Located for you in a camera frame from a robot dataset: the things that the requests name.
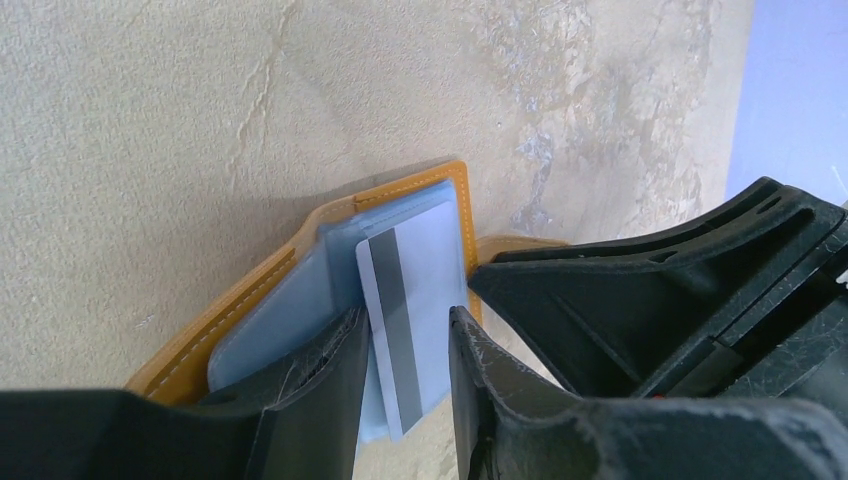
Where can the yellow leather card holder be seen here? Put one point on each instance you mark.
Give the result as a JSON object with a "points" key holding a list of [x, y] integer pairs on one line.
{"points": [[250, 337]]}

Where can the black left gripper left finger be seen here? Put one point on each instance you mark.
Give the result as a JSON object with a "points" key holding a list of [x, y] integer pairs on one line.
{"points": [[218, 424]]}

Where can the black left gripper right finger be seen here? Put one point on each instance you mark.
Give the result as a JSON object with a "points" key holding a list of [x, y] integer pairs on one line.
{"points": [[512, 423]]}

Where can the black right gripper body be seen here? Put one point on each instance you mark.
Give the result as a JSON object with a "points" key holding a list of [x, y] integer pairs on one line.
{"points": [[797, 351]]}

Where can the white magnetic stripe card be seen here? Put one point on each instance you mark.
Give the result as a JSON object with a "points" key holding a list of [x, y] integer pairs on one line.
{"points": [[412, 273]]}

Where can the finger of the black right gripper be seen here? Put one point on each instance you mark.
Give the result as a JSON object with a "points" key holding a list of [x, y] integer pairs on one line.
{"points": [[627, 318]]}

